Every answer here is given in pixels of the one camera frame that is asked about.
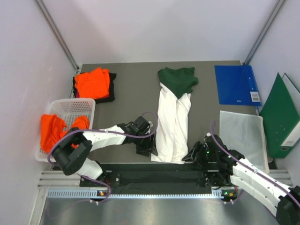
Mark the blue plastic folder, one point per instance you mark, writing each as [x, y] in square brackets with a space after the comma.
[236, 85]

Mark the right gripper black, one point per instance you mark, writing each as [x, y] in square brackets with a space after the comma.
[198, 147]

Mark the green lever arch binder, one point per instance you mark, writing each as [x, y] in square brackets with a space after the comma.
[281, 117]

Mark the perforated cable duct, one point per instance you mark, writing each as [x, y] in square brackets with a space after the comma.
[100, 194]

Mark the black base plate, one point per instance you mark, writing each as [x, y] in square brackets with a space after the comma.
[158, 178]

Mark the crumpled orange t-shirt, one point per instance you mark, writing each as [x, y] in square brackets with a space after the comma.
[52, 129]

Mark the white green raglan t-shirt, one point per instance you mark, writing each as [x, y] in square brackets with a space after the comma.
[173, 108]

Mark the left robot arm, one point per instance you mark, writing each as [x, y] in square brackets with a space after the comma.
[71, 152]

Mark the translucent plastic sleeve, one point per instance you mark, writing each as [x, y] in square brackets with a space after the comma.
[245, 133]

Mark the white plastic basket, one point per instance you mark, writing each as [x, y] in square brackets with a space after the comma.
[68, 110]

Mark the orange t-shirt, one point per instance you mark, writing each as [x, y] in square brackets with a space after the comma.
[52, 129]
[94, 84]

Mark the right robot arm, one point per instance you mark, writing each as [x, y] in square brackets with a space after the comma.
[282, 201]

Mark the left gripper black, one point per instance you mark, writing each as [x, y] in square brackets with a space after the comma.
[149, 146]

